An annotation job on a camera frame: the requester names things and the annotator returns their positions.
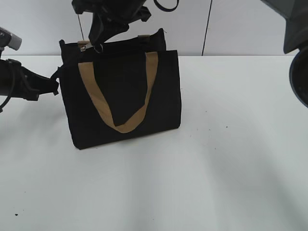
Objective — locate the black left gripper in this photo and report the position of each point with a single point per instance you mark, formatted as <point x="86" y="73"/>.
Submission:
<point x="29" y="85"/>

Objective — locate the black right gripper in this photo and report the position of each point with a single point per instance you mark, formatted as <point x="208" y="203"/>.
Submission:
<point x="111" y="17"/>

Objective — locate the silver zipper pull with ring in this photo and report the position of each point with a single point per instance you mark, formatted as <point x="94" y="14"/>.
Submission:
<point x="86" y="45"/>

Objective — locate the black tote bag tan handles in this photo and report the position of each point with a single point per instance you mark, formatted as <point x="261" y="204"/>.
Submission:
<point x="131" y="89"/>

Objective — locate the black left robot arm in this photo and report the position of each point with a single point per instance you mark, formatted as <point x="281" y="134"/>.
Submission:
<point x="6" y="79"/>

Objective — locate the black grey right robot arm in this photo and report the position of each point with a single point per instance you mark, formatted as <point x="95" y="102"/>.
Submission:
<point x="295" y="13"/>

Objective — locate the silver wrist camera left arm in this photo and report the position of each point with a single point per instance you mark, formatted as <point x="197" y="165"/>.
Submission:
<point x="9" y="39"/>

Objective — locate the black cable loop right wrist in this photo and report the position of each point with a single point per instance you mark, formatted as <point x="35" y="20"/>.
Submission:
<point x="167" y="5"/>

